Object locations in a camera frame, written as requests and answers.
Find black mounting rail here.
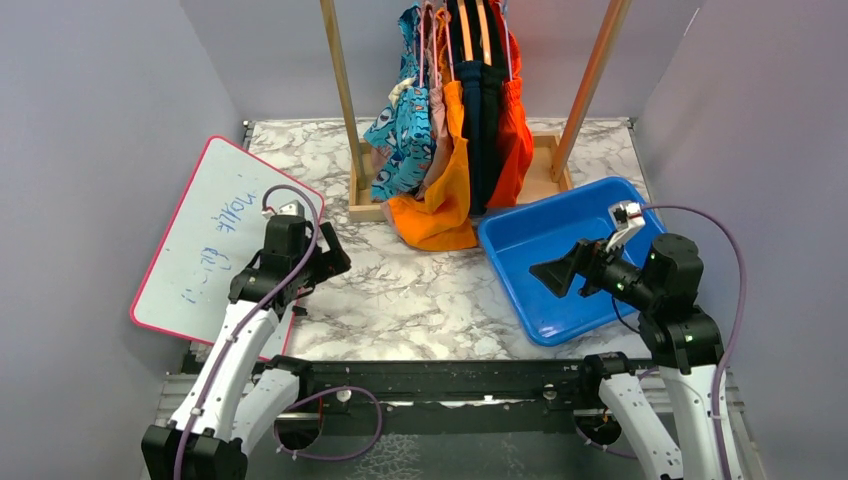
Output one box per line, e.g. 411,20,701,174
178,354,664,439

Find blue plastic bin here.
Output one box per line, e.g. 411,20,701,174
477,176,669,348

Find red-orange shorts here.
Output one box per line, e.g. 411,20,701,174
487,1,534,208

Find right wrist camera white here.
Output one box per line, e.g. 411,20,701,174
605,201,645,252

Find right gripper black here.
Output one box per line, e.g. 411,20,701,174
530,228,661,309

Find pink hanger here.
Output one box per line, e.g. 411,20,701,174
421,1,455,91

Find whiteboard with pink frame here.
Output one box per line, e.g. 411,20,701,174
130,136,325,344

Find orange hanger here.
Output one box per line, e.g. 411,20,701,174
457,0,493,66

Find navy shorts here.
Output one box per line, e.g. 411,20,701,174
447,1,486,216

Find pink beige shorts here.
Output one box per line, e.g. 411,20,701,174
370,0,455,203

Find black shorts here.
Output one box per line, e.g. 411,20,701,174
480,1,507,207

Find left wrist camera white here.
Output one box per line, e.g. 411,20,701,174
262,200,305,219

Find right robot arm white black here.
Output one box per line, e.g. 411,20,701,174
529,233,745,479

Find wooden clothes rack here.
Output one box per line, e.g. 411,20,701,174
319,0,634,223

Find orange shorts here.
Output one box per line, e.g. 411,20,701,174
386,6,480,253

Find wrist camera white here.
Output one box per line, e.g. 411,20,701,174
605,201,645,252
262,200,305,219

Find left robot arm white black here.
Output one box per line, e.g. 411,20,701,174
141,214,351,479

